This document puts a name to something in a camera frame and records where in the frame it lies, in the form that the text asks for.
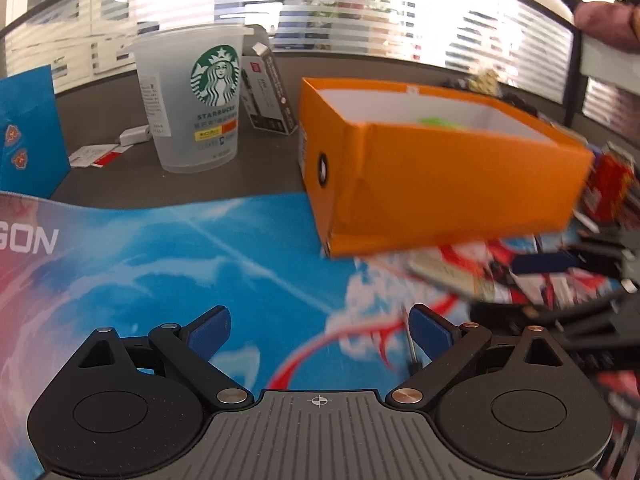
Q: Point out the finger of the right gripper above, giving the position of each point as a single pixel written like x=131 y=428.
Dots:
x=610 y=301
x=592 y=258

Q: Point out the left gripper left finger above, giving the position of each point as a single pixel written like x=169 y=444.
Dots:
x=186 y=351

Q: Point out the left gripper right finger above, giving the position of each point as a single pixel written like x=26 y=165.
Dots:
x=453 y=350

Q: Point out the green cream tube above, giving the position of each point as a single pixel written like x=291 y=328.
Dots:
x=436 y=122

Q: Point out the AGON blue desk mat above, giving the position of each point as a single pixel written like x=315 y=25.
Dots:
x=318 y=343

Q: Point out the orange cardboard box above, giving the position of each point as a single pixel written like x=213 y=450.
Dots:
x=378 y=181

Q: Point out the beige building block plate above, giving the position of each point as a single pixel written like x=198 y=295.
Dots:
x=486 y=82

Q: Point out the red white card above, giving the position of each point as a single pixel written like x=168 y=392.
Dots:
x=97 y=155

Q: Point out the person in pink sleeve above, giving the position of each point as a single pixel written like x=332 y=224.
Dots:
x=615 y=24

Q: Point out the blue paper bag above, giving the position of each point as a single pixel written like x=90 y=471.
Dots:
x=34 y=159

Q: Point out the grey open carton box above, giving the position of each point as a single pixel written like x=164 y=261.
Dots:
x=262 y=90

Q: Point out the Starbucks plastic cup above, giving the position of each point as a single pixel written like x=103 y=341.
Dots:
x=190 y=80

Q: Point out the glass desk partition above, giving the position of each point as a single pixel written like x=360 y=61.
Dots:
x=82 y=41

